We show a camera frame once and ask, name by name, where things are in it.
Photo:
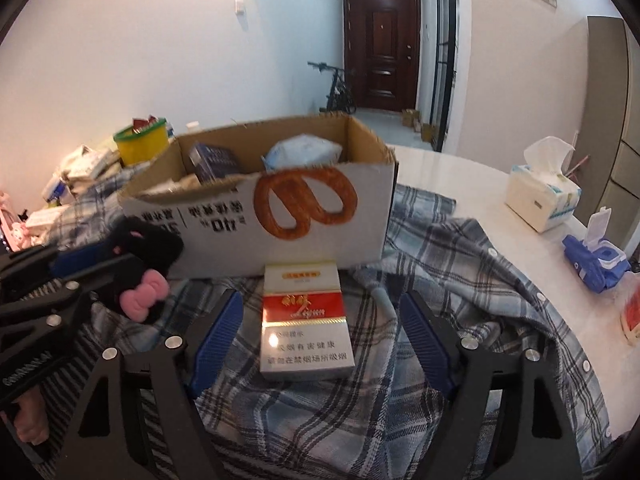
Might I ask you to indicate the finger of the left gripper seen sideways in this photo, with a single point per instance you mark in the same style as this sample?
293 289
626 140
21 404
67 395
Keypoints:
95 268

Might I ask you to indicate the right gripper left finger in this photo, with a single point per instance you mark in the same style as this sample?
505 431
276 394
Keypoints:
210 338

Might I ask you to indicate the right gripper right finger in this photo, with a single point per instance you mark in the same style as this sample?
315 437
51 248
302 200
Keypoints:
433 341

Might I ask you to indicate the black plush pink bow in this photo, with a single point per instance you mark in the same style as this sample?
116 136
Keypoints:
141 284

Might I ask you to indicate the red white cigarette pack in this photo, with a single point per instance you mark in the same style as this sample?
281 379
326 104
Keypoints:
305 333

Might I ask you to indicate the dark blue purple box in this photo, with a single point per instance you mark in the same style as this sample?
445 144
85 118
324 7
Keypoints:
212 162

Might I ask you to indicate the left hand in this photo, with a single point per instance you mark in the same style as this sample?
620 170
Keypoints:
31 422

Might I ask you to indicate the white medicine box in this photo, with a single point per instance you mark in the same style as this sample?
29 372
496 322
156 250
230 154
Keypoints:
57 192

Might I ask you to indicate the plaid shirt cloth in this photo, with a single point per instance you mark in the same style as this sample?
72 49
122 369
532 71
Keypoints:
377 422

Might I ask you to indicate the yellow green container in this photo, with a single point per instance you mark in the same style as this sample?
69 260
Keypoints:
143 140

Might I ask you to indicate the pretzel print cardboard box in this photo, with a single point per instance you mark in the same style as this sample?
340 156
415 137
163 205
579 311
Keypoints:
237 225

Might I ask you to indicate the blue wet wipes pack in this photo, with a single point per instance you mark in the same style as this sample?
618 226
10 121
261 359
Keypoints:
599 263

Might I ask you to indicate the white tissue pack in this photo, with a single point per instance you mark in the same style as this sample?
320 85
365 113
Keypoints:
538 192

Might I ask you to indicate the red white snack bag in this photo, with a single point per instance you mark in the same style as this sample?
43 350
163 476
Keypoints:
629 315

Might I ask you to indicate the white plastic bag pack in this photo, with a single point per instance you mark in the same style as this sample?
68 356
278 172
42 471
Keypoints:
304 150

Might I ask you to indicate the small cardboard boxes floor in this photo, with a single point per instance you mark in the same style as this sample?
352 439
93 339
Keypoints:
412 119

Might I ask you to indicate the beige refrigerator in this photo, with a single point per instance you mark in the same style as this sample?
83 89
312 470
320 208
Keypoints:
608 139

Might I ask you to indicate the black bicycle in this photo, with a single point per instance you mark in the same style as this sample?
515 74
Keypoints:
340 98

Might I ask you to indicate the black framed glass door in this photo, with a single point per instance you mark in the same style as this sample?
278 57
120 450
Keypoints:
444 69

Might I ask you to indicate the dark red entrance door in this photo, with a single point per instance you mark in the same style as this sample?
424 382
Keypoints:
382 52

